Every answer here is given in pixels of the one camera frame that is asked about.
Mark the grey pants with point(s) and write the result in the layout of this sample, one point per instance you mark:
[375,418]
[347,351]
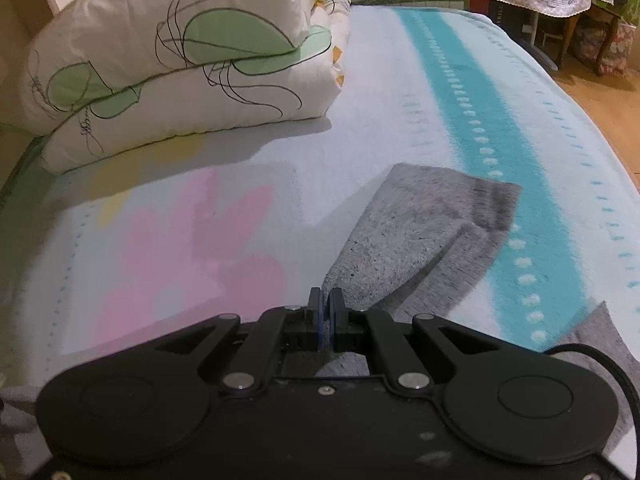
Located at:
[415,230]

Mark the wooden table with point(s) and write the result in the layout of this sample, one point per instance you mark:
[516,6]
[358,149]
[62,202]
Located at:
[572,35]

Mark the floral bag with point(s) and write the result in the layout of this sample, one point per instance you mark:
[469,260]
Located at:
[617,47]

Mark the white quilt orange print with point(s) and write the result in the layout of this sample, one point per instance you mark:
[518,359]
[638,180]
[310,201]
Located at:
[334,15]

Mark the white quilt green leaf print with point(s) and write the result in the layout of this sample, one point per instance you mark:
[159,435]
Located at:
[165,75]

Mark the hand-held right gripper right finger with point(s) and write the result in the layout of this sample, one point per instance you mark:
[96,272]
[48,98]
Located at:
[330,327]

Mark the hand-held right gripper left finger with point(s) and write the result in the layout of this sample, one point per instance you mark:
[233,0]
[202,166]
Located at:
[316,327]

